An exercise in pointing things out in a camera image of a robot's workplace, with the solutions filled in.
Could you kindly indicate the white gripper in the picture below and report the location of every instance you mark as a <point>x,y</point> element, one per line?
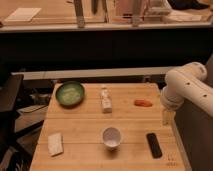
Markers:
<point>167,116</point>

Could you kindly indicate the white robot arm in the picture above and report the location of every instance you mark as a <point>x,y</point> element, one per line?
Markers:
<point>186,94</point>

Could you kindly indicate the orange carrot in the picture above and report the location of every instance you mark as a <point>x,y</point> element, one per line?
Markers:
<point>143,103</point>

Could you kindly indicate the black remote control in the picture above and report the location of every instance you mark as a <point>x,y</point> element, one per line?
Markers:
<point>154,145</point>

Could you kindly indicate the white cup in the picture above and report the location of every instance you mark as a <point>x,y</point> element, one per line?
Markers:
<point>111,137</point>

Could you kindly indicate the white bottle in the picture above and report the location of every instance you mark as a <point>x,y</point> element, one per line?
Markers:
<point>105,100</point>

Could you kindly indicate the green bowl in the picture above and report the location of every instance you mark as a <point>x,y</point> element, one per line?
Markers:
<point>70,94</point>

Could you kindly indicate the white sponge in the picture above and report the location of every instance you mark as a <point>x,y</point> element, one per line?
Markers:
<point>55,145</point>

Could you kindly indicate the black chair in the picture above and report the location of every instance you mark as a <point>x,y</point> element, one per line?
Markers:
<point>8,98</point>

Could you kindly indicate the white paper sheet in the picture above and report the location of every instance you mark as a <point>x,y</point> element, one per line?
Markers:
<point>23,15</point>

